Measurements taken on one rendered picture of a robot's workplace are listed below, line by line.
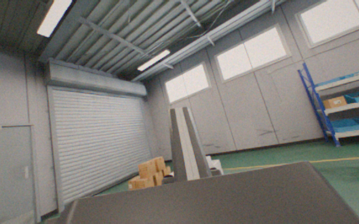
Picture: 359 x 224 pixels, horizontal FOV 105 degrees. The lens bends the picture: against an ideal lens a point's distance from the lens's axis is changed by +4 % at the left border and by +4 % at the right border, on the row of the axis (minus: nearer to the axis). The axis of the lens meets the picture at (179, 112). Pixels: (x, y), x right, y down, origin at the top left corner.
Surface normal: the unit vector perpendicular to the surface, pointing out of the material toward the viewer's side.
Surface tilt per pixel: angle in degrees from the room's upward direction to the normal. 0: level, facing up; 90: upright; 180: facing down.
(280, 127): 90
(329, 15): 90
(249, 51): 90
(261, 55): 90
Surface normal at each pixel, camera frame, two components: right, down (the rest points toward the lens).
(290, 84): -0.52, -0.01
